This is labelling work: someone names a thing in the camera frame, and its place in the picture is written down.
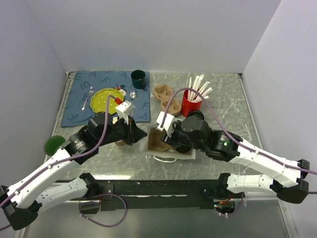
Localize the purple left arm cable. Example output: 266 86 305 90
0 95 117 230

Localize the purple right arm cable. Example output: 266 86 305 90
159 88 317 194

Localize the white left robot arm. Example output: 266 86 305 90
0 113 147 231

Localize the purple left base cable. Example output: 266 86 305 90
78 193 128 228

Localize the yellow-green dotted plate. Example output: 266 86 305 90
90 88 125 115

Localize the dark green mug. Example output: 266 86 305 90
131 70 146 89

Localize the stack of brown paper cups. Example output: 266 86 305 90
115 140 126 147

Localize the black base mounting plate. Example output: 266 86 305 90
68 178 245 212

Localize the black plastic cup lid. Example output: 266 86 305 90
175 145 191 154

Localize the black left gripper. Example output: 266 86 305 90
97 114 147 146

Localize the silver fork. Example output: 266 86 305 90
81 86 94 111

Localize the brown pulp cup carrier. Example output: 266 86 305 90
153 84 181 116

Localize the stack of black lids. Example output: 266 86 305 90
187 110 205 120

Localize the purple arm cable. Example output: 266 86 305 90
159 88 317 194
0 95 117 230

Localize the light blue paper bag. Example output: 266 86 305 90
140 125 196 160

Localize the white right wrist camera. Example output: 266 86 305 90
157 111 177 137

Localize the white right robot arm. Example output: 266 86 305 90
157 113 309 204

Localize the silver spoon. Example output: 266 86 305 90
129 91 137 102

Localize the blue alphabet cloth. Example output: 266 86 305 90
61 70 151 127

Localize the red cup holder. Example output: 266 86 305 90
181 90 203 117

